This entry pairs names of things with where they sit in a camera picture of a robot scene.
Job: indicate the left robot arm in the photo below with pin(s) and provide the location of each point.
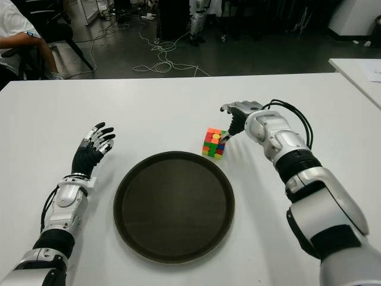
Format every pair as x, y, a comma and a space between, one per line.
67, 196

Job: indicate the white paper sheet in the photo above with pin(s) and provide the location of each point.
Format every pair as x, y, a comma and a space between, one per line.
372, 71

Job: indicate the black office chair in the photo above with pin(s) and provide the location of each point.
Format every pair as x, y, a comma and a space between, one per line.
58, 32

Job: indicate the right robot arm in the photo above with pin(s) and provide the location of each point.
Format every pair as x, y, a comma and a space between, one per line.
315, 184

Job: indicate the multicoloured Rubik's cube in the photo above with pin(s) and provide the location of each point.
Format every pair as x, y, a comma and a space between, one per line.
212, 146

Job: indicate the seated person in white shirt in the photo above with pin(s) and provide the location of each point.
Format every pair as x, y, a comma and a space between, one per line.
12, 21

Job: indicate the white storage cabinet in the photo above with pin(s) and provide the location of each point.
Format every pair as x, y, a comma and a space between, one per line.
89, 10

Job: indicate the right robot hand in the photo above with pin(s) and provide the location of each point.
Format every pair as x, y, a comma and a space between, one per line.
242, 108

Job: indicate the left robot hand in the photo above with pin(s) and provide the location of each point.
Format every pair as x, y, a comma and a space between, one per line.
84, 158

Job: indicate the dark brown round plate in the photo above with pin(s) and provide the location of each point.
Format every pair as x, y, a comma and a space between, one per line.
174, 208

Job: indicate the crumpled white paper scrap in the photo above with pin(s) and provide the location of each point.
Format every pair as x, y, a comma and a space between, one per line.
367, 43

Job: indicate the white side table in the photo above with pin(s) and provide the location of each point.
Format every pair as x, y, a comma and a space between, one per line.
351, 74

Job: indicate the black cabinet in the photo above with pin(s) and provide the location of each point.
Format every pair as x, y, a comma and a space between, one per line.
174, 18

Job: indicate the white machine housing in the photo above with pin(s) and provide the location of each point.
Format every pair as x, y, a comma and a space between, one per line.
354, 15

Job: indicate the grey folded metal stand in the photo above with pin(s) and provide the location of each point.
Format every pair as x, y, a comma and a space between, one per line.
301, 19

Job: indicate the white power strip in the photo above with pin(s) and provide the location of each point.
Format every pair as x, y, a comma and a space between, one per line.
148, 16

